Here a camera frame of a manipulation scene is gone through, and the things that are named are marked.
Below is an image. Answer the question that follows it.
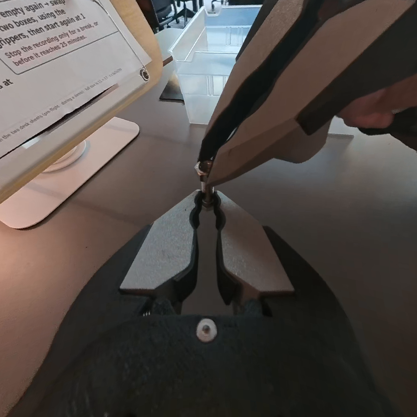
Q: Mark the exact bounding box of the wooden display board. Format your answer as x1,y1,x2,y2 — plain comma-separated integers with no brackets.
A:
0,0,163,204

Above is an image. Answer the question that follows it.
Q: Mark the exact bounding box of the white stand base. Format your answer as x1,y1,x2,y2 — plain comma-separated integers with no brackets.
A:
0,117,141,229

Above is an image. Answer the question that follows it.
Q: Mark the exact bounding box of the dark office chair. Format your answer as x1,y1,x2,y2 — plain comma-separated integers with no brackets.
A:
153,0,196,33

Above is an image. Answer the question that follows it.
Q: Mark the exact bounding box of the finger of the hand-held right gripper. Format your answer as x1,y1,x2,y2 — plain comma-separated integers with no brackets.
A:
206,0,417,185
198,0,319,163

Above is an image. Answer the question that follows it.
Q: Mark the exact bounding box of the printed instruction sheet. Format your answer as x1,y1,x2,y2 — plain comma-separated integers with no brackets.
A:
0,0,153,157

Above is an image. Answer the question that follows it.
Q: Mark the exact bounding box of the black flat pad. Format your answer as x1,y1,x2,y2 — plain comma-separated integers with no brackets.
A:
159,76,185,102

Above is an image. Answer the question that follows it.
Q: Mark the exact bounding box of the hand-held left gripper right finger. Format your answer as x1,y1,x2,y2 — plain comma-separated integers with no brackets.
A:
213,190,295,307

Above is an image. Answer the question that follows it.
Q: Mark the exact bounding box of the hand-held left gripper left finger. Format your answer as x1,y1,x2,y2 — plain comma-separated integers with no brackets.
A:
119,190,200,307

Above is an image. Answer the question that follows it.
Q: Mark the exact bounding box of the clear plastic bin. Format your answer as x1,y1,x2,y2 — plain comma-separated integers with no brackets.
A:
168,5,264,126

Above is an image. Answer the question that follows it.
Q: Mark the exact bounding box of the silver bolt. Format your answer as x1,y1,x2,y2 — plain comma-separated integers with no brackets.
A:
199,181,215,212

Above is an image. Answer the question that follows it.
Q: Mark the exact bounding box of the silver hex nut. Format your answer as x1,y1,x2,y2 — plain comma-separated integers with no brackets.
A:
194,159,214,183

